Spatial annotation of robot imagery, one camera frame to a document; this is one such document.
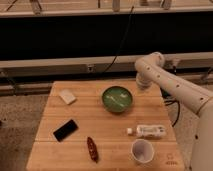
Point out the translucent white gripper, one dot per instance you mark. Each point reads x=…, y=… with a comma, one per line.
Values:
x=142, y=85

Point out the green ceramic bowl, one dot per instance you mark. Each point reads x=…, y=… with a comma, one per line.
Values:
x=117, y=99

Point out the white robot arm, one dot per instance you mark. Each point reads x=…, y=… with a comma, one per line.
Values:
x=197, y=99

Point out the clear plastic bottle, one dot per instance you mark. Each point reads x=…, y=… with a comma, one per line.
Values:
x=147, y=131

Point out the white paper cup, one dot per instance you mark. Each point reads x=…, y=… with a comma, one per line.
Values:
x=142, y=151

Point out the white sponge block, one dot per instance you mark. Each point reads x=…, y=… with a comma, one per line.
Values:
x=67, y=96

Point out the dried red chili pepper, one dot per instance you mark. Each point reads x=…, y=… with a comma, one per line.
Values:
x=92, y=149

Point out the black smartphone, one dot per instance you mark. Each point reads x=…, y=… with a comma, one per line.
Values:
x=65, y=130

